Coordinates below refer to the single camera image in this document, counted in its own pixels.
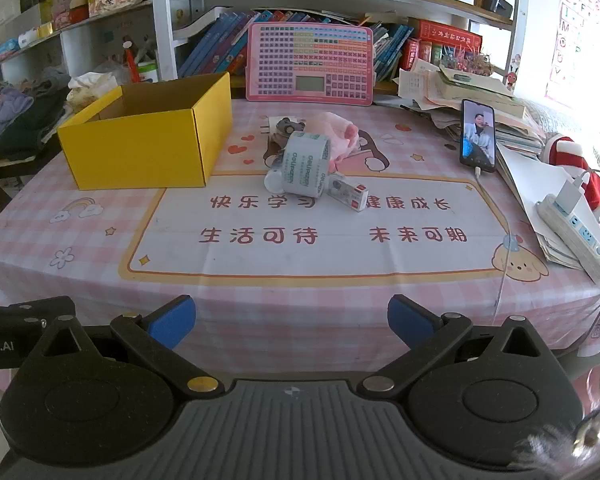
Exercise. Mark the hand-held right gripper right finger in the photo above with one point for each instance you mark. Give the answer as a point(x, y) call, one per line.
point(410, 317)

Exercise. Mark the stack of white paper sheets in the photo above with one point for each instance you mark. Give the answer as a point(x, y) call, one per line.
point(525, 180)

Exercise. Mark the black smartphone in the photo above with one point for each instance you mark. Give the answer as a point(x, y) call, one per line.
point(477, 135)

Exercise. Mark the pink learning tablet toy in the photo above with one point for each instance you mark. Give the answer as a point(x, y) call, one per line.
point(305, 60)

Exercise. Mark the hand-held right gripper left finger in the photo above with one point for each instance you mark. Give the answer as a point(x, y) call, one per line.
point(172, 321)

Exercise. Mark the alphabet wall poster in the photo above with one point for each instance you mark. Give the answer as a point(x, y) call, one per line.
point(577, 25)

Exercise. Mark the pile of books and papers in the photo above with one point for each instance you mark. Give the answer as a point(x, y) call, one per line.
point(460, 90)

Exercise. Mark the white round cap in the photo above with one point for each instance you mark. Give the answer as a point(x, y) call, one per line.
point(274, 180)

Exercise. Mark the white power strip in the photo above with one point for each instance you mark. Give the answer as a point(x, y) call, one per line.
point(580, 235)

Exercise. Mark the pink printed tablecloth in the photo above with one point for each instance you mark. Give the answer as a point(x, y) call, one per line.
point(300, 260)

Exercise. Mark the green and white jar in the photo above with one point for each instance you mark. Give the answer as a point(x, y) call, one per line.
point(148, 72)

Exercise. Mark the purple cloth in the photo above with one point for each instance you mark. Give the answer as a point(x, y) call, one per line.
point(5, 110)

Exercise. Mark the red book box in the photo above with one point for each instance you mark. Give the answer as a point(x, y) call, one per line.
point(447, 35)

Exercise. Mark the small grey toy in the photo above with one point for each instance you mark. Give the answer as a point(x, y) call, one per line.
point(289, 126)

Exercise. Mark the gold tape roll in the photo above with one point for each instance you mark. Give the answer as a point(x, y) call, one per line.
point(46, 30)

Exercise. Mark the white rectangular block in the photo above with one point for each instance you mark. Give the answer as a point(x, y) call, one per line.
point(305, 165)

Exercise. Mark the red and white plush cloth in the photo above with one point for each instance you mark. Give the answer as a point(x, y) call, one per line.
point(562, 152)

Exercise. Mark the small white cardboard packet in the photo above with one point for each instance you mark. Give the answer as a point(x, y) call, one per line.
point(347, 191)

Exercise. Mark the yellow cardboard box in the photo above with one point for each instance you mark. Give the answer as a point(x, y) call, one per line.
point(130, 155)

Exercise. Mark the grey cloth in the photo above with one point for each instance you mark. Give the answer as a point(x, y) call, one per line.
point(52, 80)

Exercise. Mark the pink plush toy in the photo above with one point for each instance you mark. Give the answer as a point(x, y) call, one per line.
point(337, 132)

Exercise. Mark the dark green cloth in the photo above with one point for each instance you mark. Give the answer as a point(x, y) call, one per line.
point(40, 120)

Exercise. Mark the white bookshelf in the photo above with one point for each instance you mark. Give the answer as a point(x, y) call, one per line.
point(162, 20)

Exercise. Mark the row of blue books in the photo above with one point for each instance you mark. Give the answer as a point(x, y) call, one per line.
point(215, 45)

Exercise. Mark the white charger block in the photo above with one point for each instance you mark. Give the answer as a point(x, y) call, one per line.
point(570, 195)

